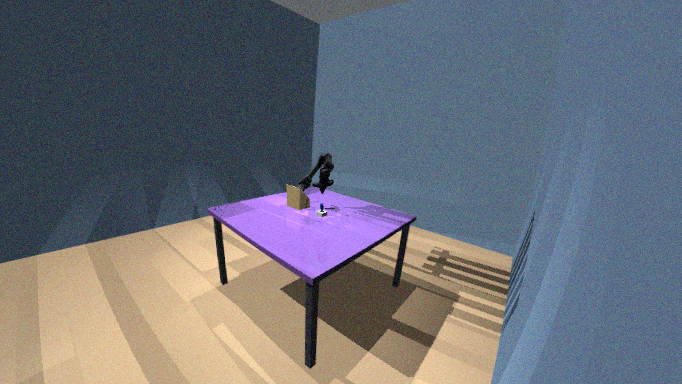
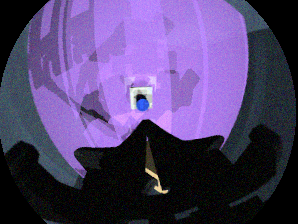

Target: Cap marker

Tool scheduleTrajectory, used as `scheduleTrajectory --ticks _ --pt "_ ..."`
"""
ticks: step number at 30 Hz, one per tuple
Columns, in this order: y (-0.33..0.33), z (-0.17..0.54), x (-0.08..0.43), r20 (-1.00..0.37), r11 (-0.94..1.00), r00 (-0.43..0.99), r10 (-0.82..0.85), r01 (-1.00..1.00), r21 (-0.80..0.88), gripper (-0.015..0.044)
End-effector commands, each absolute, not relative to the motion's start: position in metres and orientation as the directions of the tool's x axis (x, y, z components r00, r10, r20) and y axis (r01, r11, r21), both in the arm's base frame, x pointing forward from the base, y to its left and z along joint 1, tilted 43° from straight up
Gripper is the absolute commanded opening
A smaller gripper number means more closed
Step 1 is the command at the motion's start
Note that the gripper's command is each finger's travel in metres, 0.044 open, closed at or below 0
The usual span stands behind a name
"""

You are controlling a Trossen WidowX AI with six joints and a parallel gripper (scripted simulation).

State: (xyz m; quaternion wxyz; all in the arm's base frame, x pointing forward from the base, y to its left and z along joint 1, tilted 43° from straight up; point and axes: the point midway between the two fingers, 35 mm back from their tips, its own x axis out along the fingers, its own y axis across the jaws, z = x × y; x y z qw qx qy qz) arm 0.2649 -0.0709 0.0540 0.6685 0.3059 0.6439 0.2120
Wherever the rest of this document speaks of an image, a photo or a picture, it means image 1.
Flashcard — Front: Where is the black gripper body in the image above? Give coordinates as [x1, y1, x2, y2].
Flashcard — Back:
[312, 175, 327, 188]

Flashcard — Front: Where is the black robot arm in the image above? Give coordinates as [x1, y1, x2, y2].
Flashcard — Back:
[297, 153, 334, 192]

